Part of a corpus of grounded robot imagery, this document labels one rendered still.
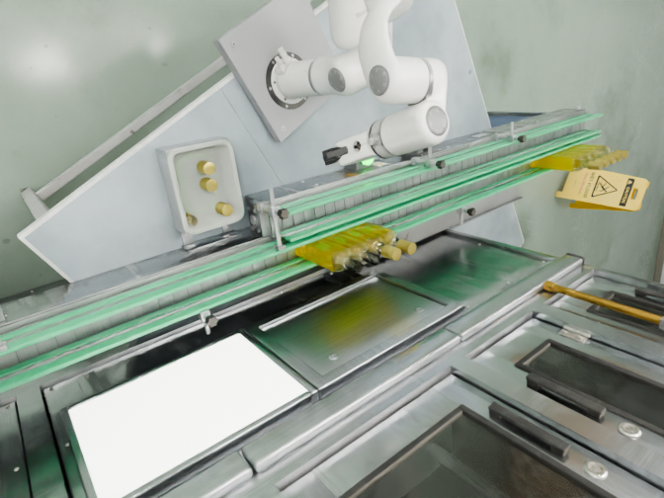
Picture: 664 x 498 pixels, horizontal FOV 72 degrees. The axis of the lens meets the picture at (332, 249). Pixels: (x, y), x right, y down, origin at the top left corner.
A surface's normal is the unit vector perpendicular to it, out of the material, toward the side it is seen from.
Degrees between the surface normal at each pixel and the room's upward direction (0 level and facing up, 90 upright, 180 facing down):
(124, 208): 0
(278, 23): 3
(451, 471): 90
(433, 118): 17
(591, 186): 76
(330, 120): 0
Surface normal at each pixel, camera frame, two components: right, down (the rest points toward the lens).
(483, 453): -0.11, -0.92
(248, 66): 0.64, 0.19
